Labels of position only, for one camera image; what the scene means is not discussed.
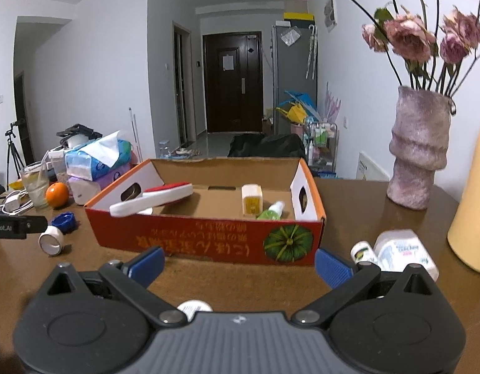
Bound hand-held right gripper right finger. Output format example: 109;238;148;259
294;246;443;328

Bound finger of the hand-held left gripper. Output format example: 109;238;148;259
0;212;48;231

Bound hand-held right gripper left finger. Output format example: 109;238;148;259
37;246;186;328

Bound white tape roll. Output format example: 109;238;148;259
38;225;65;258

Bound blue scalloped cap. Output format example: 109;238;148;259
51;212;77;235

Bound small white bottle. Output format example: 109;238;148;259
350;241;380;266

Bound red cardboard box pumpkin print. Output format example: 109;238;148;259
84;158;326;268

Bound red and white lint brush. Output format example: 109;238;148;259
109;181;194;218

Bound white floss pick container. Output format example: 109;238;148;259
373;229;440;282

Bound green spray bottle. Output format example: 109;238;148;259
256;200;287;220

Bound pink charger plug cube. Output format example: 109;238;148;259
241;184;263;217

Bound orange fruit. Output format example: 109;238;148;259
46;182;69;209

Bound glass cup with straw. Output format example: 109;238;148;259
19;150;50;209

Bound clear plastic jar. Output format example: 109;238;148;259
48;150;68;174

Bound purple and white tissue pack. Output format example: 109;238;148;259
68;164;132;205

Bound black tripod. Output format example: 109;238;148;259
5;122;27;185

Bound blue tissue pack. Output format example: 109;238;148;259
64;130;132;182

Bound black device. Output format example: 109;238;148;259
56;123;103;140

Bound white flat panel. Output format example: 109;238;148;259
356;151;391;182

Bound rolling cart with bottles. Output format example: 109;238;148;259
304;121;339;174

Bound white mop stick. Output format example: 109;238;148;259
128;107;142;163

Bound black bag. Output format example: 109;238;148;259
228;133;307;160

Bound pink textured vase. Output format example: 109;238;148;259
387;86;457;211

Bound yellow thermos jug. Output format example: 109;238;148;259
447;111;480;274

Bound blue and yellow bags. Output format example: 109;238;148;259
276;90;319;126

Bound dark wooden door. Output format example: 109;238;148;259
202;31;263;133

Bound grey refrigerator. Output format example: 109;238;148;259
272;23;319;135

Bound folded clear umbrella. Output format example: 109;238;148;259
305;23;318;79

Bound clear plastic bag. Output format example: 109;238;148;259
281;27;302;46

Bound dried pink roses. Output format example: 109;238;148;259
283;0;480;96

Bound white charger with cable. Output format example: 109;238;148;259
0;190;35;216

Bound purple wall decal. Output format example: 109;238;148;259
324;81;342;122

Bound wall poster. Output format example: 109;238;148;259
324;0;338;32

